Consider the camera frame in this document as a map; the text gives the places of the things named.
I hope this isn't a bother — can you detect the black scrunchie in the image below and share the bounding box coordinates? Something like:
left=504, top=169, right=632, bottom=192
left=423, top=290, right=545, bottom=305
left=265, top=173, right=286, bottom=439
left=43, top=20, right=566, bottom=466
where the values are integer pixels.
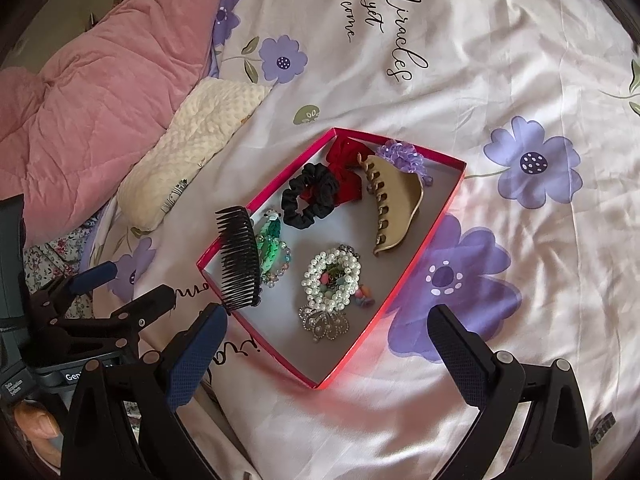
left=281, top=162, right=340, bottom=230

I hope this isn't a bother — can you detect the beige hair claw clip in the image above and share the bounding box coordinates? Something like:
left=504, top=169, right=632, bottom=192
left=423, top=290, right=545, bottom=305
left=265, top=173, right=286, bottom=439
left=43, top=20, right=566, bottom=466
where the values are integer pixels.
left=358, top=155, right=424, bottom=256

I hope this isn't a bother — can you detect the white pearl bracelet with charm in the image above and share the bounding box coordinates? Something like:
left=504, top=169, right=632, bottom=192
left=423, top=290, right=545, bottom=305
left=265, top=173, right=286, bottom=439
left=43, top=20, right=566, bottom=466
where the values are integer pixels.
left=297, top=248, right=362, bottom=344

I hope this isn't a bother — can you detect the red velvet bow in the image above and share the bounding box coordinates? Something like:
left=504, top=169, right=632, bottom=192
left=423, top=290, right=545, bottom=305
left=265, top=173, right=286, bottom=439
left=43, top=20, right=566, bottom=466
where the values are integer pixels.
left=326, top=136, right=374, bottom=206

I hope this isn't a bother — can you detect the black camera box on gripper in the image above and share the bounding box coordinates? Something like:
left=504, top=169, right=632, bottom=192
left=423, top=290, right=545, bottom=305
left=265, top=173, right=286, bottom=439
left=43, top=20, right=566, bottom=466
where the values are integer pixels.
left=0, top=194, right=30, bottom=333

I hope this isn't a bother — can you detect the pink quilted comforter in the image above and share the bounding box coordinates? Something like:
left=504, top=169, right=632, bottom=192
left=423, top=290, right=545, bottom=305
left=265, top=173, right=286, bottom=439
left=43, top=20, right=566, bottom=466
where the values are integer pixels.
left=1, top=0, right=220, bottom=246

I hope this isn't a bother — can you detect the purple flower hair accessory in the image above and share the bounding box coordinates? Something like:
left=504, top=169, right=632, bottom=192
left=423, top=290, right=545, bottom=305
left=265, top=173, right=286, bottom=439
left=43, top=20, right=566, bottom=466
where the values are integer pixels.
left=375, top=140, right=433, bottom=186

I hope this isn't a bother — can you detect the green beaded hair clip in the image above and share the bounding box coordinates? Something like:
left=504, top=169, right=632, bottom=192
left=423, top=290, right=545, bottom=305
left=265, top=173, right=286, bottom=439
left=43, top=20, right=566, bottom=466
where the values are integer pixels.
left=256, top=209, right=282, bottom=274

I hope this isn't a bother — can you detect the cream bobble blanket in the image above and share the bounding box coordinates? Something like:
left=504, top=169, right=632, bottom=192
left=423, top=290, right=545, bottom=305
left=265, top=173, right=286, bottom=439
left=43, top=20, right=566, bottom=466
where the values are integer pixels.
left=116, top=77, right=271, bottom=232

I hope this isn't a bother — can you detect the person's left hand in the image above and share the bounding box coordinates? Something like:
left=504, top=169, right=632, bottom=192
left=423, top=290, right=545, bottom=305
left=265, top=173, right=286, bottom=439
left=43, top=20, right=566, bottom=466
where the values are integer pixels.
left=13, top=402, right=62, bottom=474

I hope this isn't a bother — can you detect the colourful stone bead bracelet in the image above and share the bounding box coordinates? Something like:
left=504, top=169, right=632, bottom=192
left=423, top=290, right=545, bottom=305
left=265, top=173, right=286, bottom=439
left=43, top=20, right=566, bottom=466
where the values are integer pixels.
left=319, top=271, right=377, bottom=310

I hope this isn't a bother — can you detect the white floral bedsheet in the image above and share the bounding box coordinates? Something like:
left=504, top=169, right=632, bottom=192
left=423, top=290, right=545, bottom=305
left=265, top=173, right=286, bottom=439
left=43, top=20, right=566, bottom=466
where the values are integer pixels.
left=94, top=0, right=639, bottom=479

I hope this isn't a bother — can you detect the small black hair clip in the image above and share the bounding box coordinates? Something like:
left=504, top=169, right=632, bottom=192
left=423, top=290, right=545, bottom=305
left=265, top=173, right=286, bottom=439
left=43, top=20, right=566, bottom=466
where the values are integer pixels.
left=589, top=412, right=616, bottom=448

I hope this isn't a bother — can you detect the red shallow jewelry box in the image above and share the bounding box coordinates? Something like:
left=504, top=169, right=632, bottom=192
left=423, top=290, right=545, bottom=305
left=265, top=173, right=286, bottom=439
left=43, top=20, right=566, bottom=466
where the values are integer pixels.
left=195, top=127, right=468, bottom=391

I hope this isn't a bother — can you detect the black hair comb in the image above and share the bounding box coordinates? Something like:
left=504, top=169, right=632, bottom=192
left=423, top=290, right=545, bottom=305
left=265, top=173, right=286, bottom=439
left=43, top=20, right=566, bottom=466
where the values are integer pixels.
left=216, top=206, right=262, bottom=312

